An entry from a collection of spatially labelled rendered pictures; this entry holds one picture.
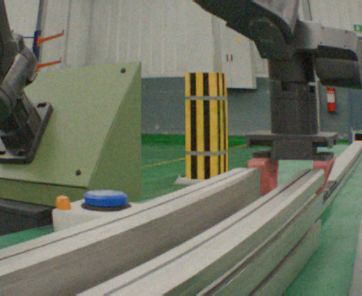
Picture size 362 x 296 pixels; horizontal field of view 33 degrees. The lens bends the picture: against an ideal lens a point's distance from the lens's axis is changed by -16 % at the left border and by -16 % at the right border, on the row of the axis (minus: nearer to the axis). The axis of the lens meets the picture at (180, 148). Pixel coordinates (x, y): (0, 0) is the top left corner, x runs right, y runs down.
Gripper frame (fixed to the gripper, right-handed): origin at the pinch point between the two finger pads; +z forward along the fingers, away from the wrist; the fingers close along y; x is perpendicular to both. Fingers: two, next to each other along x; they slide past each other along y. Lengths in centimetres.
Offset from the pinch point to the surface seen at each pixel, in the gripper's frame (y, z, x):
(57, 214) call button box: -16.4, -3.3, -22.3
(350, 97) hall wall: -102, -3, 1099
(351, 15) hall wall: -79, -168, 1104
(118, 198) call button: -11.5, -4.8, -19.1
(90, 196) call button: -13.9, -4.9, -19.9
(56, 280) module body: -2.4, -4.6, -45.9
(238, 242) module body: 4.8, -6.0, -38.4
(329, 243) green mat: 5.8, 2.5, -4.5
